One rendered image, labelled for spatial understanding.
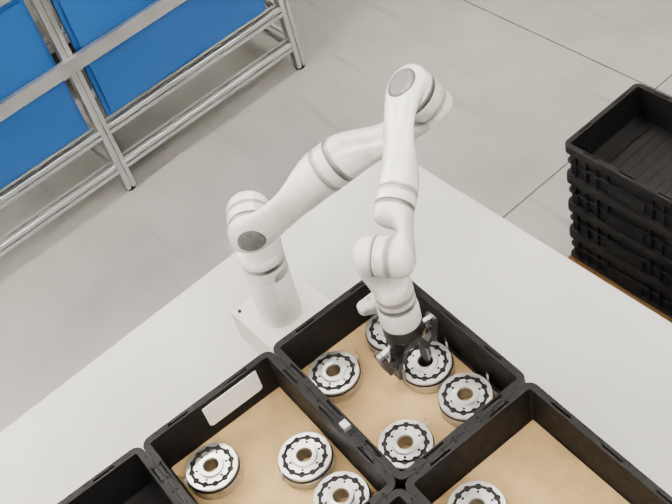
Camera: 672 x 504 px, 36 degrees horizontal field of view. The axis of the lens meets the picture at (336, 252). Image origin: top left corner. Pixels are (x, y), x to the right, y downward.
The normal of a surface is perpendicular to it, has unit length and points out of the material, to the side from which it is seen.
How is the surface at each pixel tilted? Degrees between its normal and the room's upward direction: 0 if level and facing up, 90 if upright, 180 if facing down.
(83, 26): 90
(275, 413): 0
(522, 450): 0
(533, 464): 0
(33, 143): 90
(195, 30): 90
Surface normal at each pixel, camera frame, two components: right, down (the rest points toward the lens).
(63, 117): 0.64, 0.48
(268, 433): -0.20, -0.65
